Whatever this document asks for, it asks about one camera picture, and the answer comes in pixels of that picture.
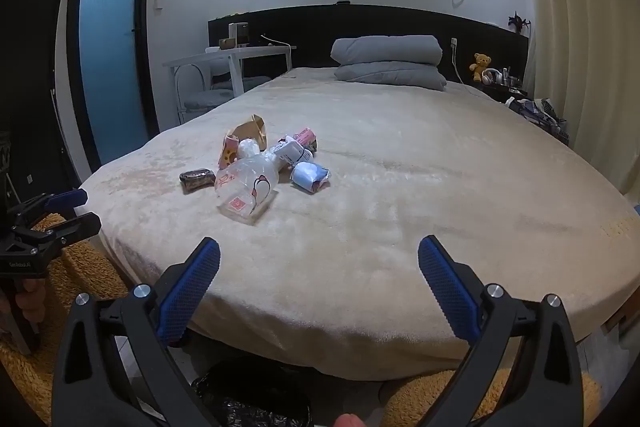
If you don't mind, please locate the black headboard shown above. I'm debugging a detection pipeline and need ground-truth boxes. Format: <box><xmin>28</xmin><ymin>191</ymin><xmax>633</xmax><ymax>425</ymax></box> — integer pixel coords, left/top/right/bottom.
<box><xmin>207</xmin><ymin>3</ymin><xmax>531</xmax><ymax>82</ymax></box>

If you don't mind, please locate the frosted glass door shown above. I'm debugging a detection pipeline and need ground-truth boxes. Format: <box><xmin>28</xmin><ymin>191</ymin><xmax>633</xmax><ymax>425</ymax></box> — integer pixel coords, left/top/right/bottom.
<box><xmin>66</xmin><ymin>0</ymin><xmax>161</xmax><ymax>172</ymax></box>

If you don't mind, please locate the light blue packet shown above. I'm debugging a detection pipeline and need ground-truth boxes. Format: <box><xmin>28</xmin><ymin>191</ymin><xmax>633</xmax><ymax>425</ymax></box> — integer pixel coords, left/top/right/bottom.
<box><xmin>291</xmin><ymin>162</ymin><xmax>332</xmax><ymax>194</ymax></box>

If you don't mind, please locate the pile of patterned clothes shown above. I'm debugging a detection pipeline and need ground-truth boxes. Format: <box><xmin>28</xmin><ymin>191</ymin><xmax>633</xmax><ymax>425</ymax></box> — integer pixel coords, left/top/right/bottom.
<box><xmin>505</xmin><ymin>97</ymin><xmax>571</xmax><ymax>145</ymax></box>

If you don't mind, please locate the clear chair with grey cushion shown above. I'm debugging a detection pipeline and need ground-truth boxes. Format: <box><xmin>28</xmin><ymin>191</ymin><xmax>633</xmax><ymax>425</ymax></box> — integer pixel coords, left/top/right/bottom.
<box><xmin>175</xmin><ymin>62</ymin><xmax>271</xmax><ymax>122</ymax></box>

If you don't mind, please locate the cream curtain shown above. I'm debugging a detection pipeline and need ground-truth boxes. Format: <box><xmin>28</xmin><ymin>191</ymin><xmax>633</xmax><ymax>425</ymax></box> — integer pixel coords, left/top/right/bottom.
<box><xmin>510</xmin><ymin>0</ymin><xmax>640</xmax><ymax>208</ymax></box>

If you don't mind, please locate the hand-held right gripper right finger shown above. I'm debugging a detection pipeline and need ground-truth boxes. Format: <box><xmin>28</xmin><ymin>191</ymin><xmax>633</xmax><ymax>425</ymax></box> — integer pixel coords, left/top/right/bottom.
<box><xmin>417</xmin><ymin>235</ymin><xmax>583</xmax><ymax>427</ymax></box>

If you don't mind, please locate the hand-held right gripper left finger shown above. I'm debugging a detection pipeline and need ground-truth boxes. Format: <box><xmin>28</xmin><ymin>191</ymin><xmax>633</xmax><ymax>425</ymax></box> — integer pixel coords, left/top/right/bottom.
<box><xmin>51</xmin><ymin>237</ymin><xmax>222</xmax><ymax>427</ymax></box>

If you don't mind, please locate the white plastic ball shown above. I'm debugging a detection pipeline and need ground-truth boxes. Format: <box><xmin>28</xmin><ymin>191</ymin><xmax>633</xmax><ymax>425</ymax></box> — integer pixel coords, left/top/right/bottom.
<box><xmin>237</xmin><ymin>138</ymin><xmax>262</xmax><ymax>160</ymax></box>

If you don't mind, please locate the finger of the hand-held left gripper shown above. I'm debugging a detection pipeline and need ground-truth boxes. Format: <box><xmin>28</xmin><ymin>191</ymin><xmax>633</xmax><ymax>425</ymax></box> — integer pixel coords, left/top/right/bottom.
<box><xmin>7</xmin><ymin>188</ymin><xmax>88</xmax><ymax>228</ymax></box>
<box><xmin>14</xmin><ymin>212</ymin><xmax>102</xmax><ymax>258</ymax></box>

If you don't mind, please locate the brown teddy bear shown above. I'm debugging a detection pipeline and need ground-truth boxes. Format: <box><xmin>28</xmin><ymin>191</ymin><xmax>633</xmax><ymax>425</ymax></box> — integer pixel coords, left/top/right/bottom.
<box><xmin>468</xmin><ymin>53</ymin><xmax>492</xmax><ymax>82</ymax></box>

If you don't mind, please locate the white table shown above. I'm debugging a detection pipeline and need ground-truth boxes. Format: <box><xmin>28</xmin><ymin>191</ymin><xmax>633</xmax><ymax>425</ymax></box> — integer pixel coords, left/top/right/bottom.
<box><xmin>162</xmin><ymin>45</ymin><xmax>297</xmax><ymax>125</ymax></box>

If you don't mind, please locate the white printed packet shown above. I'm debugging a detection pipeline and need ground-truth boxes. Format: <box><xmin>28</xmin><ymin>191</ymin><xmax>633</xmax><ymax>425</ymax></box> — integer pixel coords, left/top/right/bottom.
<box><xmin>272</xmin><ymin>139</ymin><xmax>315</xmax><ymax>168</ymax></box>

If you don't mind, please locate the dark brown snack wrapper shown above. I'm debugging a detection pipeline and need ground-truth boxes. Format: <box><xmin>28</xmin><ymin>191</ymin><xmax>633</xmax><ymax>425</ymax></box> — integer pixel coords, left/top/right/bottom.
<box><xmin>180</xmin><ymin>168</ymin><xmax>217</xmax><ymax>195</ymax></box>

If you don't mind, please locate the white charger cable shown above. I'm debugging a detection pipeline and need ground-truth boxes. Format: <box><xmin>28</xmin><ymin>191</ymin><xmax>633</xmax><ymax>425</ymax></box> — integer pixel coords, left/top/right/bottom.
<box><xmin>452</xmin><ymin>44</ymin><xmax>481</xmax><ymax>95</ymax></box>

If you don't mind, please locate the yellow fuzzy rug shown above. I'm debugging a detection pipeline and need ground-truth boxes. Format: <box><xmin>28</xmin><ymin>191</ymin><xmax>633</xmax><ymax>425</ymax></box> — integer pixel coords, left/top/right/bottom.
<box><xmin>0</xmin><ymin>214</ymin><xmax>603</xmax><ymax>427</ymax></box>

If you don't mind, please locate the clear plastic bottle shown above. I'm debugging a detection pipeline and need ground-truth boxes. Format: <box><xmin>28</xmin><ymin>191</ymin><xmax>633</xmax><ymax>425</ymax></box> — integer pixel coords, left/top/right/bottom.
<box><xmin>215</xmin><ymin>146</ymin><xmax>291</xmax><ymax>225</ymax></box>

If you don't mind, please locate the person's left hand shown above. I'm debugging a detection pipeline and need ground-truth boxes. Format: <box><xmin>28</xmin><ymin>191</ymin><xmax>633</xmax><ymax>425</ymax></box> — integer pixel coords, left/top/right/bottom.
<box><xmin>14</xmin><ymin>279</ymin><xmax>47</xmax><ymax>337</ymax></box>

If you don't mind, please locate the folded grey quilt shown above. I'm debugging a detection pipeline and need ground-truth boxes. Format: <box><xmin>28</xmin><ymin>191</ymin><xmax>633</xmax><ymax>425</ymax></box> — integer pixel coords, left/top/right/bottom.
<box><xmin>333</xmin><ymin>62</ymin><xmax>447</xmax><ymax>92</ymax></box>
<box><xmin>330</xmin><ymin>35</ymin><xmax>443</xmax><ymax>68</ymax></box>

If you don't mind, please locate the white tabletop appliance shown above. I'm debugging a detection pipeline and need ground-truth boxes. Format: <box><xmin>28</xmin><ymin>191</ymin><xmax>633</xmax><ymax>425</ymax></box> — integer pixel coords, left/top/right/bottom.
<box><xmin>228</xmin><ymin>22</ymin><xmax>249</xmax><ymax>49</ymax></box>

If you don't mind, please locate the pink cookie box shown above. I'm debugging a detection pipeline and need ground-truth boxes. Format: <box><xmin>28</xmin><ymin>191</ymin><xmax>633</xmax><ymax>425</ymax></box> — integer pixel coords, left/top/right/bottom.
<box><xmin>294</xmin><ymin>129</ymin><xmax>318</xmax><ymax>152</ymax></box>

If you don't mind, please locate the small pink snack carton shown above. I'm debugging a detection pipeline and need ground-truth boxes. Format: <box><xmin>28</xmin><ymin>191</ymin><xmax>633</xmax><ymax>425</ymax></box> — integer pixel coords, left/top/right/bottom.
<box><xmin>218</xmin><ymin>134</ymin><xmax>241</xmax><ymax>170</ymax></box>

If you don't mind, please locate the black wardrobe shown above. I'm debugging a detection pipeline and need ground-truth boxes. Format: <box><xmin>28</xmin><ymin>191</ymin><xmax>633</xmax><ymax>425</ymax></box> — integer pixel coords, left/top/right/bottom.
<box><xmin>0</xmin><ymin>0</ymin><xmax>83</xmax><ymax>208</ymax></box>

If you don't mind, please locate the brown paper bag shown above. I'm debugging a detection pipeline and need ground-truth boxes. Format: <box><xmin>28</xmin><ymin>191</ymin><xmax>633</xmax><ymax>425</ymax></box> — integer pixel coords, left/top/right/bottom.
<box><xmin>231</xmin><ymin>114</ymin><xmax>268</xmax><ymax>148</ymax></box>

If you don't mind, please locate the dark nightstand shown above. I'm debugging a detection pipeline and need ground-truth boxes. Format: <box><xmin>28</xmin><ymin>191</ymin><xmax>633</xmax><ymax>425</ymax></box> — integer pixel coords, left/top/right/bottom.
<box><xmin>470</xmin><ymin>79</ymin><xmax>528</xmax><ymax>104</ymax></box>

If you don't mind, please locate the black bagged trash bin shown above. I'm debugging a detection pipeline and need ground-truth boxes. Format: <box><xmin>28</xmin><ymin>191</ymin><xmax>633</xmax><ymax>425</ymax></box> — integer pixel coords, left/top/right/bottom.
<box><xmin>192</xmin><ymin>359</ymin><xmax>313</xmax><ymax>427</ymax></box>

